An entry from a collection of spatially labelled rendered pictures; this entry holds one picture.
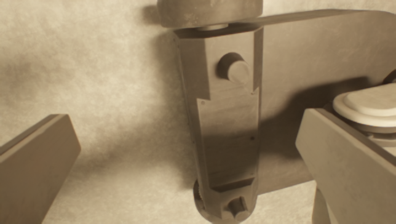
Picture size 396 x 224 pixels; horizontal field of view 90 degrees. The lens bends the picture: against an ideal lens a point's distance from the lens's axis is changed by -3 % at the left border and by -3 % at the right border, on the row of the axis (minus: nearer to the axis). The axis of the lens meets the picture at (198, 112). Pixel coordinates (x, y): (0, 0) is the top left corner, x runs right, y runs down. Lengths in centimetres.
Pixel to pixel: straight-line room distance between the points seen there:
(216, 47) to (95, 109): 39
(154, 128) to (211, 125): 25
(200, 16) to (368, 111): 31
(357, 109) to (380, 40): 22
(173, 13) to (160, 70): 22
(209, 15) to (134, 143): 44
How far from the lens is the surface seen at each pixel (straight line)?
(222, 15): 35
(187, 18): 35
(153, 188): 78
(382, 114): 43
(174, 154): 69
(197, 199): 66
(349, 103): 43
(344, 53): 53
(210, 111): 39
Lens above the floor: 53
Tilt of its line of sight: 60 degrees down
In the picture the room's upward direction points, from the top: 157 degrees clockwise
